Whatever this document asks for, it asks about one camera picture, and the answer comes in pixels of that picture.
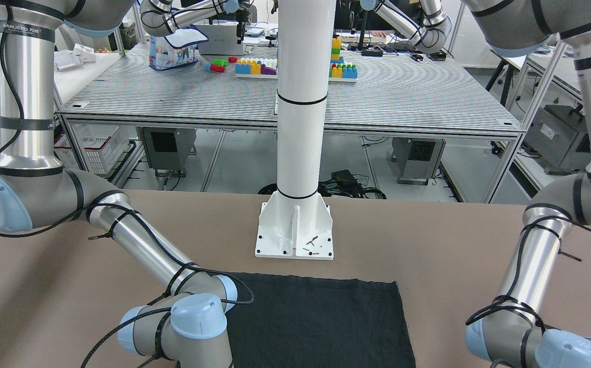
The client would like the grey control box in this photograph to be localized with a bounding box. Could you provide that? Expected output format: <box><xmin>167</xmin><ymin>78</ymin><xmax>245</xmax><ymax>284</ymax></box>
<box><xmin>391</xmin><ymin>137</ymin><xmax>445</xmax><ymax>186</ymax></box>
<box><xmin>136</xmin><ymin>127</ymin><xmax>196</xmax><ymax>178</ymax></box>

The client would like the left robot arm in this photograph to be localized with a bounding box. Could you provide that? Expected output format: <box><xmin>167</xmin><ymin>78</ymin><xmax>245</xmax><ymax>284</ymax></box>
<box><xmin>465</xmin><ymin>1</ymin><xmax>591</xmax><ymax>367</ymax></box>

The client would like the colourful toy block set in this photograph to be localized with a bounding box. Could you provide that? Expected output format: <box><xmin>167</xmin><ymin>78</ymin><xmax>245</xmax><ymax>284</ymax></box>
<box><xmin>234</xmin><ymin>35</ymin><xmax>359</xmax><ymax>82</ymax></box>

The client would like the blue patterned pouch bag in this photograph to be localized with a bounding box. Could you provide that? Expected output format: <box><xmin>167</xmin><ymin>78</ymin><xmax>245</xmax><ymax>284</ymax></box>
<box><xmin>149</xmin><ymin>26</ymin><xmax>209</xmax><ymax>71</ymax></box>

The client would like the white plastic crate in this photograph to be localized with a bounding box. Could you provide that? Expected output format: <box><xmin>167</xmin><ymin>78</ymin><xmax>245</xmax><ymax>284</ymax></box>
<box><xmin>54</xmin><ymin>124</ymin><xmax>129</xmax><ymax>175</ymax></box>

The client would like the black graphic t-shirt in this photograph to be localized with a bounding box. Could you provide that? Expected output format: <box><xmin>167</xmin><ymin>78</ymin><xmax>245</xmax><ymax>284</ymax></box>
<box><xmin>227</xmin><ymin>273</ymin><xmax>416</xmax><ymax>367</ymax></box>

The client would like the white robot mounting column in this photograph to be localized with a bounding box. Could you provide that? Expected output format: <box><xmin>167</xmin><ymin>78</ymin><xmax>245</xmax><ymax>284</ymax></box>
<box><xmin>255</xmin><ymin>1</ymin><xmax>336</xmax><ymax>260</ymax></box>

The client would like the striped metal work table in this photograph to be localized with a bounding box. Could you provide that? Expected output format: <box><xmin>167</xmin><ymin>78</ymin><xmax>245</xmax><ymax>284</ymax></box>
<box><xmin>56</xmin><ymin>41</ymin><xmax>527</xmax><ymax>204</ymax></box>

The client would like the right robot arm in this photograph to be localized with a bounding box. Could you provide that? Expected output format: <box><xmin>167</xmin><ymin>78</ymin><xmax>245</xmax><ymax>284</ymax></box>
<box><xmin>0</xmin><ymin>1</ymin><xmax>238</xmax><ymax>367</ymax></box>

